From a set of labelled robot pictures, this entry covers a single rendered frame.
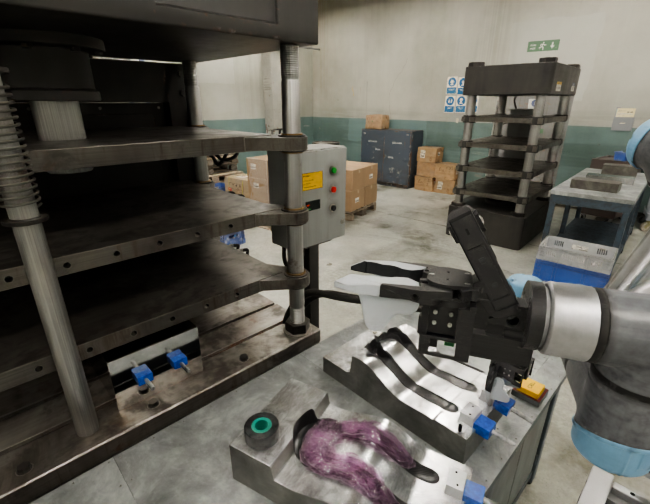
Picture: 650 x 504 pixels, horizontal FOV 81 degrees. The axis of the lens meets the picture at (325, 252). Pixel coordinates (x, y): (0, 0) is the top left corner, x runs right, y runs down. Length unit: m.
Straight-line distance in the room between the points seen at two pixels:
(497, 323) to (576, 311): 0.07
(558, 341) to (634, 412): 0.10
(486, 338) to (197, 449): 0.88
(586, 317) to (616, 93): 6.96
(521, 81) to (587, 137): 2.76
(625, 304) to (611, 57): 7.00
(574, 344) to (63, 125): 1.29
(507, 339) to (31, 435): 1.27
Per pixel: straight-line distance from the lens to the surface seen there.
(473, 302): 0.43
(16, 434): 1.45
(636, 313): 0.45
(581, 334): 0.43
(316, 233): 1.61
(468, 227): 0.41
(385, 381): 1.16
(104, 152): 1.14
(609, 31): 7.44
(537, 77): 4.82
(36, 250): 1.07
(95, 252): 1.15
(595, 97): 7.37
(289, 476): 0.98
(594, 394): 0.50
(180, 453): 1.17
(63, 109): 1.36
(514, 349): 0.45
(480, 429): 1.10
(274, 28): 1.23
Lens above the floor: 1.64
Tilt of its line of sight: 21 degrees down
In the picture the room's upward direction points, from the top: straight up
